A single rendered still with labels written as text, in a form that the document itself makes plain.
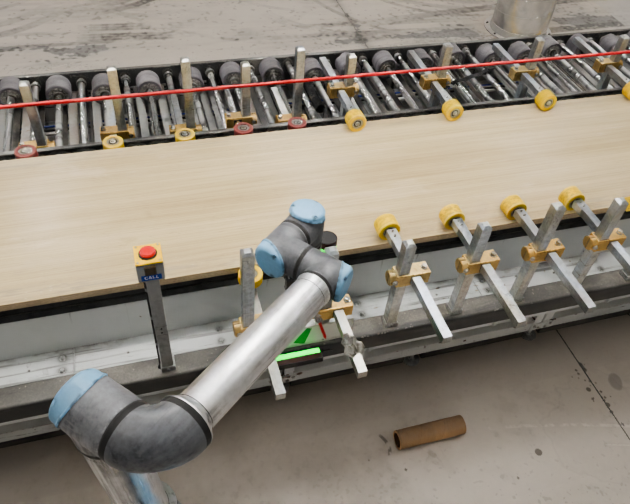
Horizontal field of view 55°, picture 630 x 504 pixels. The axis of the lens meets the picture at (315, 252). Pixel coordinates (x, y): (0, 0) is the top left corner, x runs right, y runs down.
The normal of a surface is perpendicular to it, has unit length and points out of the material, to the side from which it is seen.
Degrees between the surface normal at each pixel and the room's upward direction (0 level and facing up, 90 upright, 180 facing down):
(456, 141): 0
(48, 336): 90
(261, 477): 0
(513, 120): 0
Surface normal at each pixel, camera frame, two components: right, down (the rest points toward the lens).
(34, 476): 0.07, -0.69
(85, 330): 0.28, 0.71
